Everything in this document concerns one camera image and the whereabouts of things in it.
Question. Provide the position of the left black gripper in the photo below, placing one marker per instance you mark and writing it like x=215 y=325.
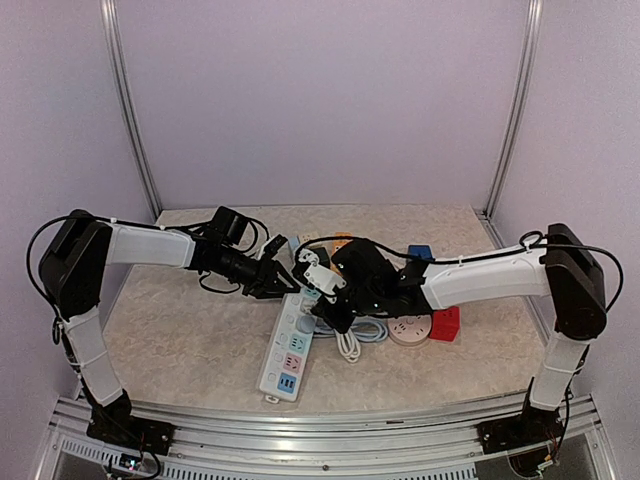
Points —
x=265 y=278

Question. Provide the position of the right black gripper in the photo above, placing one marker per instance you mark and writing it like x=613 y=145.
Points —
x=341 y=322

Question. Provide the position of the white round socket base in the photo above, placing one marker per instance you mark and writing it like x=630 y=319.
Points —
x=409 y=331

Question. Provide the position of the white power strip blue USB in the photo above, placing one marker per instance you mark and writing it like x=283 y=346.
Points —
x=290 y=342

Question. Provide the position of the red cube socket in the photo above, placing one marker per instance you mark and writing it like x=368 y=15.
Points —
x=445 y=324

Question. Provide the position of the beige cube socket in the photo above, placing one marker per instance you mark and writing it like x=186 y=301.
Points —
x=308 y=236

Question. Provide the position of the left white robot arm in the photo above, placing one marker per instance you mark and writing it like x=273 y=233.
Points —
x=69 y=278

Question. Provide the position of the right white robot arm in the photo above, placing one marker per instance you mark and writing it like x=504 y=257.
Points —
x=553 y=264

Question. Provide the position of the dark green cube socket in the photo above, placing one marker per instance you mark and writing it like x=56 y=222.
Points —
x=323 y=256

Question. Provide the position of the orange power strip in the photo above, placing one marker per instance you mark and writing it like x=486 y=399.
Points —
x=340 y=240

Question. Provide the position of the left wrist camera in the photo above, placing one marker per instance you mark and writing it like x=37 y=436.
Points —
x=272 y=246

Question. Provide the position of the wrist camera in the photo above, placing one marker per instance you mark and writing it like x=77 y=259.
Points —
x=309 y=271
x=272 y=246

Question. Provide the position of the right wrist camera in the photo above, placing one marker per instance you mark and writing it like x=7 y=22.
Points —
x=309 y=271

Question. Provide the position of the front aluminium rail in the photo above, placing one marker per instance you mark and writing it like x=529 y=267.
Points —
x=441 y=442

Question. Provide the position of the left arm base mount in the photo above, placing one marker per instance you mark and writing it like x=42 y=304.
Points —
x=137 y=434

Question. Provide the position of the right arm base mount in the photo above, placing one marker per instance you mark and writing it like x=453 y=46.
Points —
x=514 y=432

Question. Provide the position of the left aluminium frame post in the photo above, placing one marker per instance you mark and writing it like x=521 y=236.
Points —
x=115 y=48

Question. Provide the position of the aluminium frame post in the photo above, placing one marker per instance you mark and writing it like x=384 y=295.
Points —
x=115 y=48
x=518 y=105

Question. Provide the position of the right aluminium frame post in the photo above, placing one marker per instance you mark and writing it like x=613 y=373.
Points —
x=518 y=105

